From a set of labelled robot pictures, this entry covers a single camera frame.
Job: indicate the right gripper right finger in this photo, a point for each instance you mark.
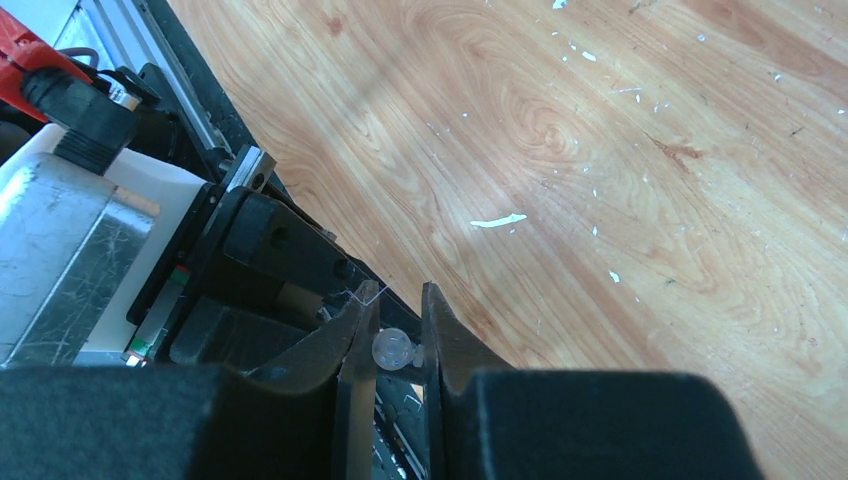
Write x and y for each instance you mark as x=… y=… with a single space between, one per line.
x=489 y=420

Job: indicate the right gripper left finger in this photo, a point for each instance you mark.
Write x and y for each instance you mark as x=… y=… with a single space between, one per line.
x=307 y=414

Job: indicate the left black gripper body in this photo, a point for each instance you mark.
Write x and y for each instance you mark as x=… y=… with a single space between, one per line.
x=246 y=275

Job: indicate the clear pen cap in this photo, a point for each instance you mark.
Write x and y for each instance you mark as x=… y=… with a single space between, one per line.
x=393 y=350

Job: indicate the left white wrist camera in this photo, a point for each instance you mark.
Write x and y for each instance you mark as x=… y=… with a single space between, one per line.
x=77 y=248

